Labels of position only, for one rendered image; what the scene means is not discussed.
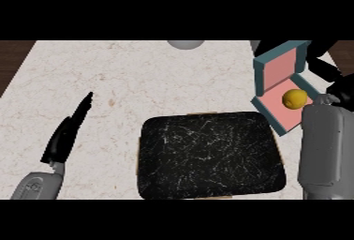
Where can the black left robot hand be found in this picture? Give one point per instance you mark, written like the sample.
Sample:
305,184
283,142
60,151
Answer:
63,137

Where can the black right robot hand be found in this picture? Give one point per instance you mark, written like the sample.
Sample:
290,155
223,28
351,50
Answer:
342,90

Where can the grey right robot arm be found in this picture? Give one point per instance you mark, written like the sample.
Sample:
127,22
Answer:
324,150

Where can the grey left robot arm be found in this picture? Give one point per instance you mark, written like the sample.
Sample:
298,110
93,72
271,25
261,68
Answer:
37,186

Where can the yellow lemon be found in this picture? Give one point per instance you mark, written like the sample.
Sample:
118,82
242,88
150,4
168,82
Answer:
295,98

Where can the teal and pink cardboard box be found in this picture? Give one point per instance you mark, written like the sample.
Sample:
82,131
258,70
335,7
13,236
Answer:
279,70

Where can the black speckled tray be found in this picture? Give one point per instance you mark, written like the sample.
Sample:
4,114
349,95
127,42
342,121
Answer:
209,156

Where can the grey round object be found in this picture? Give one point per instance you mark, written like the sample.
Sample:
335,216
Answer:
184,44

